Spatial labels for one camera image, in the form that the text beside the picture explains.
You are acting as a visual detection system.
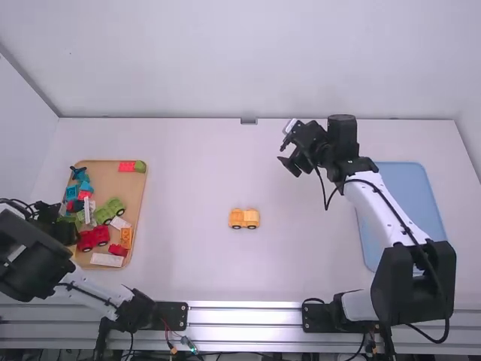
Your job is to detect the yellow toy car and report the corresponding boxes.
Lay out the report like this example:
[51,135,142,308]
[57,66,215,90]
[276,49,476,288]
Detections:
[228,206,262,231]

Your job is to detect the tan tray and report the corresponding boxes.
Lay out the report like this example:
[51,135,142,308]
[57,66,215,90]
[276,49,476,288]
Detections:
[59,159,149,271]

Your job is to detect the white toy brick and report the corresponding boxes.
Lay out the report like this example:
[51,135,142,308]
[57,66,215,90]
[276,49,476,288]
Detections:
[90,252,126,268]
[109,216,133,231]

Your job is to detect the red toy car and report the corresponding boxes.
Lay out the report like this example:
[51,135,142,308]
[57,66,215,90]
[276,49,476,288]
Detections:
[77,224,112,253]

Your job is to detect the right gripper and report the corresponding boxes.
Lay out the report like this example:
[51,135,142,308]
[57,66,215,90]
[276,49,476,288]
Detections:
[277,120,331,178]

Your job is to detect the green toy car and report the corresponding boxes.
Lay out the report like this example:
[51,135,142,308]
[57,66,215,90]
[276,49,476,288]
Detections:
[92,198,128,226]

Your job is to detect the pile of toy bricks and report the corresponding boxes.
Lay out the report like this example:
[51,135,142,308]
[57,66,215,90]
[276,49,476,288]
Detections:
[62,172,99,229]

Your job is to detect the blue mat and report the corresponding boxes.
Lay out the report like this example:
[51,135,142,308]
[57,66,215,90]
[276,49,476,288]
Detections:
[355,161,449,272]

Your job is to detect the yellow toy brick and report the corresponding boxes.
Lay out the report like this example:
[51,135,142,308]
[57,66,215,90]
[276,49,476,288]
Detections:
[119,226,135,250]

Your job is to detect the silver rails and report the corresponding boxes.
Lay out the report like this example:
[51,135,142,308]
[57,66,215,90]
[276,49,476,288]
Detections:
[0,299,481,354]

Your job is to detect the black cable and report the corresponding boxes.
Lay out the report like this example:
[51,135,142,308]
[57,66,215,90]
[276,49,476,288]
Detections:
[0,198,41,223]
[317,165,345,211]
[407,317,451,345]

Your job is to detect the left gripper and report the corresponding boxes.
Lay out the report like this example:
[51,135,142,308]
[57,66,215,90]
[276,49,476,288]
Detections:
[34,201,81,247]

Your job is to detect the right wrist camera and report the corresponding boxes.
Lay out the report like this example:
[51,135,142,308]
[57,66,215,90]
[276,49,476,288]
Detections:
[282,118,304,135]

